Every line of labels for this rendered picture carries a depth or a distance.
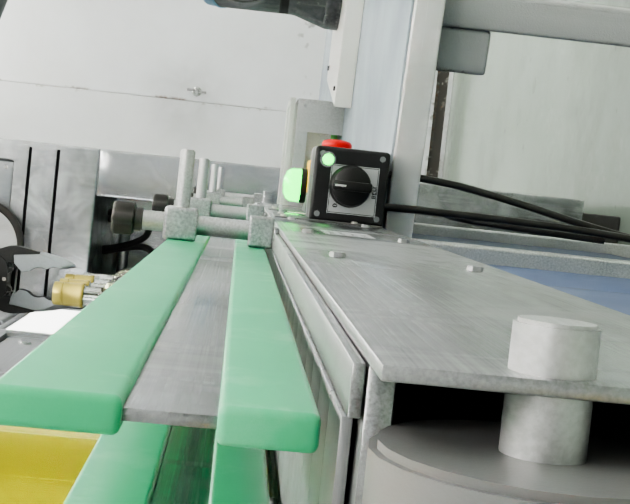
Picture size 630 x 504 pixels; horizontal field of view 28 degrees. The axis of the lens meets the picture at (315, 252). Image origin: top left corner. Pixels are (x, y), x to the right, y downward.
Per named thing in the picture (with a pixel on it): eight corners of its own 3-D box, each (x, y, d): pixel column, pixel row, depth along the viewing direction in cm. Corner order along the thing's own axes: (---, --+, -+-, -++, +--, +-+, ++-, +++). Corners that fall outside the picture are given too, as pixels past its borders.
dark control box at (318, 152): (378, 225, 142) (304, 217, 141) (386, 154, 141) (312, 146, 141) (387, 227, 133) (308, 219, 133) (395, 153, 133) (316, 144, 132)
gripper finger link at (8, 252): (40, 242, 193) (-18, 248, 192) (38, 242, 191) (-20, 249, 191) (44, 272, 193) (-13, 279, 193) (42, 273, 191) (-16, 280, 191)
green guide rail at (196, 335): (252, 219, 205) (203, 214, 204) (253, 213, 205) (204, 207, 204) (318, 456, 30) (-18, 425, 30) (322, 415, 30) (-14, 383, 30)
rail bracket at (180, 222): (275, 248, 104) (113, 232, 103) (284, 160, 104) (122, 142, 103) (276, 251, 100) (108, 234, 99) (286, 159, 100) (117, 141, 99)
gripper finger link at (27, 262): (77, 245, 197) (18, 252, 197) (71, 248, 191) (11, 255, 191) (79, 265, 198) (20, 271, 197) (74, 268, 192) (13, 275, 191)
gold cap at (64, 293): (86, 289, 183) (56, 286, 183) (85, 279, 180) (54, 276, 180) (83, 311, 182) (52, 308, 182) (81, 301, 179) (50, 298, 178)
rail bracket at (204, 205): (264, 227, 150) (152, 215, 149) (271, 165, 149) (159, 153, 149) (265, 228, 146) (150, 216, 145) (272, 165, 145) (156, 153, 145)
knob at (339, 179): (368, 209, 133) (371, 210, 130) (326, 205, 133) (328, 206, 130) (373, 167, 133) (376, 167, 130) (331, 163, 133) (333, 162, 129)
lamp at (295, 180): (303, 202, 167) (280, 200, 167) (306, 169, 167) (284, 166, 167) (304, 203, 163) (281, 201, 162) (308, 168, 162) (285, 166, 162)
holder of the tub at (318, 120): (321, 259, 229) (278, 254, 228) (337, 108, 227) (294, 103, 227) (327, 265, 212) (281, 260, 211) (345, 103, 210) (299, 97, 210)
